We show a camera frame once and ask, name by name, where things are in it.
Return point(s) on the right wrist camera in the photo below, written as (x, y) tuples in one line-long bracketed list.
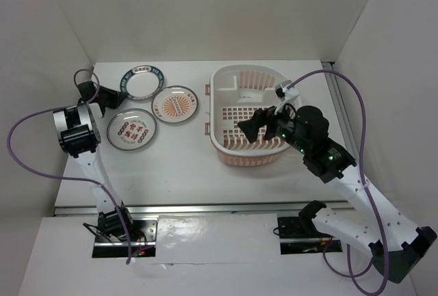
[(286, 93)]

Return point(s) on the white and pink dish rack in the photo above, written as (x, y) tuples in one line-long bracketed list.
[(235, 92)]

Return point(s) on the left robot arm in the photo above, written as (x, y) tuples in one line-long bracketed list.
[(79, 137)]

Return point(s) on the aluminium front rail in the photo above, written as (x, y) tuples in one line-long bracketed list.
[(202, 209)]

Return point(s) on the plate with red characters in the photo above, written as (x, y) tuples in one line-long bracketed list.
[(131, 129)]

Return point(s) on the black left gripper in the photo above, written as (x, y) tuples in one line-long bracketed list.
[(116, 96)]

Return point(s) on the plate with dark blue rim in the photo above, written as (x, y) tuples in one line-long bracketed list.
[(142, 82)]

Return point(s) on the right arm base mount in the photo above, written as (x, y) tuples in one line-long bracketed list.
[(295, 237)]

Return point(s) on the aluminium side rail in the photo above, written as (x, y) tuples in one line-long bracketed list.
[(333, 85)]

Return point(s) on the plate with orange sunburst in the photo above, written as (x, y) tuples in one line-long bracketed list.
[(175, 104)]

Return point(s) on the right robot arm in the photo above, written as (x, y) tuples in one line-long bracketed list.
[(394, 243)]

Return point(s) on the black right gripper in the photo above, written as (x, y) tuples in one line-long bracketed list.
[(250, 126)]

